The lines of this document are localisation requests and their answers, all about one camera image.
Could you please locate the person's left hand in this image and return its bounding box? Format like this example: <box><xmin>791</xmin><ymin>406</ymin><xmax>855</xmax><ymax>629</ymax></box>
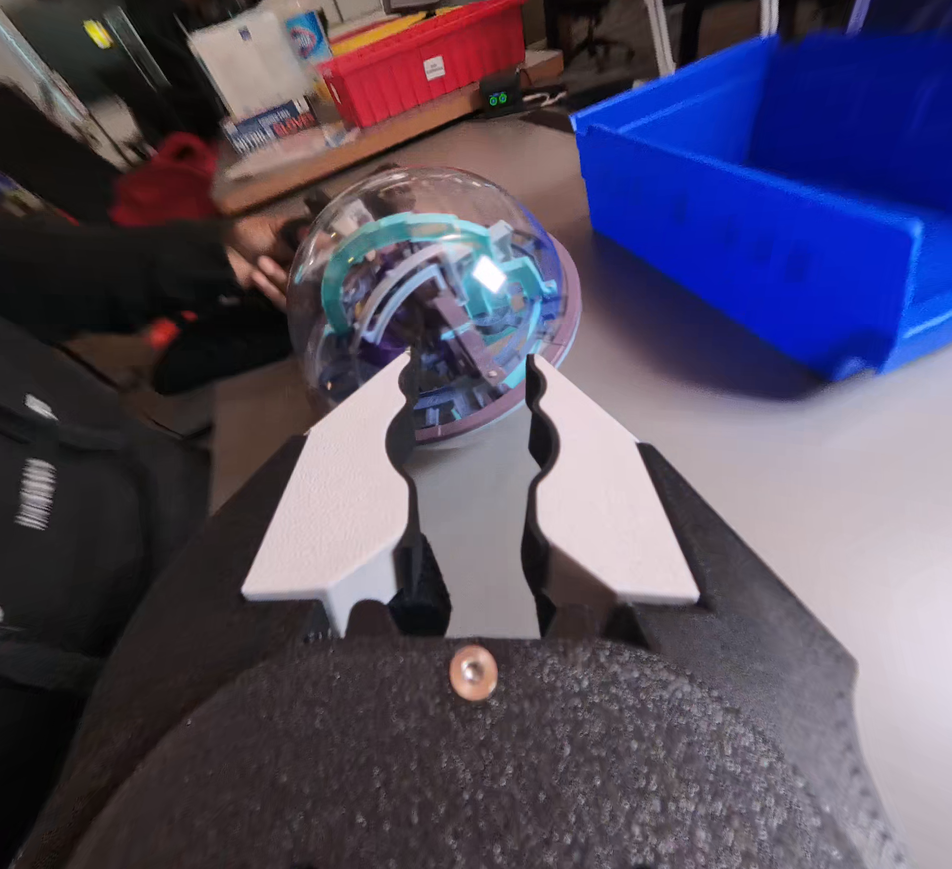
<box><xmin>227</xmin><ymin>214</ymin><xmax>298</xmax><ymax>308</ymax></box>

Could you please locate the red plastic object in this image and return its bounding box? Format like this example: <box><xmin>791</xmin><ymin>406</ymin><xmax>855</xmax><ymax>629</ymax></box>
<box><xmin>112</xmin><ymin>132</ymin><xmax>221</xmax><ymax>227</ymax></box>

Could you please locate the blue plastic bin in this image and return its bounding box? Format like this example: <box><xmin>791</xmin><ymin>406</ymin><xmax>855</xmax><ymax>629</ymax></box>
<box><xmin>747</xmin><ymin>32</ymin><xmax>952</xmax><ymax>211</ymax></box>
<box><xmin>569</xmin><ymin>32</ymin><xmax>952</xmax><ymax>382</ymax></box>

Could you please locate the white posted paper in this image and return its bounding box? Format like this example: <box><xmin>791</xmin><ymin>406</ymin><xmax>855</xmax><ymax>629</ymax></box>
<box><xmin>189</xmin><ymin>9</ymin><xmax>307</xmax><ymax>122</ymax></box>

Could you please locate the red plastic bin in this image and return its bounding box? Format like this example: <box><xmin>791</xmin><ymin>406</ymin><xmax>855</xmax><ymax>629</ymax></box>
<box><xmin>318</xmin><ymin>0</ymin><xmax>529</xmax><ymax>129</ymax></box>

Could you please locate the person's black printed hoodie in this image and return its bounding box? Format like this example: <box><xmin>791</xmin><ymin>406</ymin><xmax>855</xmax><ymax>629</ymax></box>
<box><xmin>0</xmin><ymin>318</ymin><xmax>214</xmax><ymax>699</ymax></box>

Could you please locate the disposable glove box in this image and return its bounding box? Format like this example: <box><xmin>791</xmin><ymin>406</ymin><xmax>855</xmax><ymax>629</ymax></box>
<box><xmin>223</xmin><ymin>103</ymin><xmax>321</xmax><ymax>156</ymax></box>

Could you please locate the disinfectant wipes canister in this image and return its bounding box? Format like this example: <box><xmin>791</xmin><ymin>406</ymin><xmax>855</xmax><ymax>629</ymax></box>
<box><xmin>286</xmin><ymin>9</ymin><xmax>333</xmax><ymax>63</ymax></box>

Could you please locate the black perforated chair armrest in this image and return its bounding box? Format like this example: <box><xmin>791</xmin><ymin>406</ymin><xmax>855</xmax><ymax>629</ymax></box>
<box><xmin>152</xmin><ymin>296</ymin><xmax>295</xmax><ymax>397</ymax></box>

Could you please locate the person's left forearm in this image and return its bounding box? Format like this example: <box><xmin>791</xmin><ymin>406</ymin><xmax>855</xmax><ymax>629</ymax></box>
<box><xmin>0</xmin><ymin>218</ymin><xmax>239</xmax><ymax>343</ymax></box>

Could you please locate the clear plastic maze ball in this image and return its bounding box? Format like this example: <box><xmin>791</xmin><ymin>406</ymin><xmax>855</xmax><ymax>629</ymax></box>
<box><xmin>286</xmin><ymin>166</ymin><xmax>581</xmax><ymax>446</ymax></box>

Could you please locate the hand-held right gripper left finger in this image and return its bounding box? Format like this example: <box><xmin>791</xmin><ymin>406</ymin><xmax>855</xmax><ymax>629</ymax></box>
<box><xmin>241</xmin><ymin>352</ymin><xmax>416</xmax><ymax>637</ymax></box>

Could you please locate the black charger with green display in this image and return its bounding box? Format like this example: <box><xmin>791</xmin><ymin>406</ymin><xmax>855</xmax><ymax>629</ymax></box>
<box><xmin>479</xmin><ymin>69</ymin><xmax>523</xmax><ymax>119</ymax></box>

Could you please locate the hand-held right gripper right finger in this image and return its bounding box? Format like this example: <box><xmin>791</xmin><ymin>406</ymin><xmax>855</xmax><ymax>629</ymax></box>
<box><xmin>523</xmin><ymin>354</ymin><xmax>702</xmax><ymax>637</ymax></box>

